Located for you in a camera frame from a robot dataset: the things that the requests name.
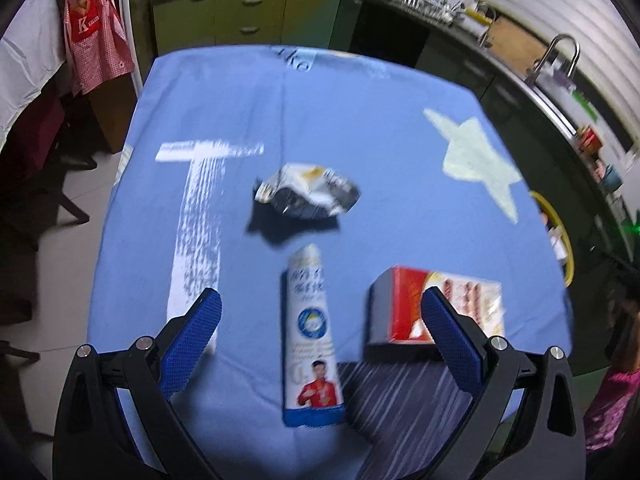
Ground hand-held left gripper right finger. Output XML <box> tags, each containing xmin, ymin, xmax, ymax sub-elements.
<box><xmin>420</xmin><ymin>287</ymin><xmax>588</xmax><ymax>480</ymax></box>

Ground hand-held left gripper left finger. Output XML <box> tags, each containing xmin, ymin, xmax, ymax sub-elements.
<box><xmin>52</xmin><ymin>287</ymin><xmax>223</xmax><ymax>480</ymax></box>

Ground red white carton box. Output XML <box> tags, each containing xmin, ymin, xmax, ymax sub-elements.
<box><xmin>367</xmin><ymin>265</ymin><xmax>506</xmax><ymax>348</ymax></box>

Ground yellow rim bin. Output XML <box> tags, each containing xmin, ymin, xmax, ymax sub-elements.
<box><xmin>529</xmin><ymin>190</ymin><xmax>575</xmax><ymax>288</ymax></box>

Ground white blue toothpaste tube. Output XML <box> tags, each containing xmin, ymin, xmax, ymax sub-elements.
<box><xmin>282</xmin><ymin>244</ymin><xmax>347</xmax><ymax>428</ymax></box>

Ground silver snack packet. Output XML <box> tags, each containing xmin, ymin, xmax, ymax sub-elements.
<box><xmin>252</xmin><ymin>162</ymin><xmax>362</xmax><ymax>221</ymax></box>

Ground person's right forearm pink sleeve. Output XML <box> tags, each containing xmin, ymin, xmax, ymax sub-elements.
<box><xmin>582</xmin><ymin>305</ymin><xmax>640</xmax><ymax>453</ymax></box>

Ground teal cup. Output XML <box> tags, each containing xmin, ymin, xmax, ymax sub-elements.
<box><xmin>600</xmin><ymin>165</ymin><xmax>623</xmax><ymax>193</ymax></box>

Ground red bowl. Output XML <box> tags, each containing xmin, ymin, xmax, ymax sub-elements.
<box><xmin>575</xmin><ymin>127</ymin><xmax>603</xmax><ymax>153</ymax></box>

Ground tall chrome faucet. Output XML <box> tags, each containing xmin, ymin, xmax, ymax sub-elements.
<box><xmin>525</xmin><ymin>34</ymin><xmax>582</xmax><ymax>86</ymax></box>

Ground blue star-print tablecloth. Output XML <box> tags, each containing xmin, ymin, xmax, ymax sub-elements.
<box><xmin>87</xmin><ymin>45</ymin><xmax>576</xmax><ymax>480</ymax></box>

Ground dark chair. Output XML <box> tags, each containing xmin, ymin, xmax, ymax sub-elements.
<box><xmin>0</xmin><ymin>85</ymin><xmax>98</xmax><ymax>251</ymax></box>

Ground brown cutting board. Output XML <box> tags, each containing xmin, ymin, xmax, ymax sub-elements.
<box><xmin>487</xmin><ymin>15</ymin><xmax>548</xmax><ymax>66</ymax></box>

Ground small chrome faucet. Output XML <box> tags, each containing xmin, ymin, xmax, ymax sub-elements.
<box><xmin>477</xmin><ymin>2</ymin><xmax>498</xmax><ymax>48</ymax></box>

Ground white cloth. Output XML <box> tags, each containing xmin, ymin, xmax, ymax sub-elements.
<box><xmin>0</xmin><ymin>0</ymin><xmax>68</xmax><ymax>146</ymax></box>

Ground green kitchen cabinets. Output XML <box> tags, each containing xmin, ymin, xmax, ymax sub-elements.
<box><xmin>150</xmin><ymin>0</ymin><xmax>366</xmax><ymax>58</ymax></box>

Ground dish rack with dishes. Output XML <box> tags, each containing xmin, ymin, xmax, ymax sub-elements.
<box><xmin>392</xmin><ymin>0</ymin><xmax>468</xmax><ymax>23</ymax></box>

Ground red checked apron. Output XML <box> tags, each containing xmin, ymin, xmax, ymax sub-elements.
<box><xmin>60</xmin><ymin>0</ymin><xmax>136</xmax><ymax>96</ymax></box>

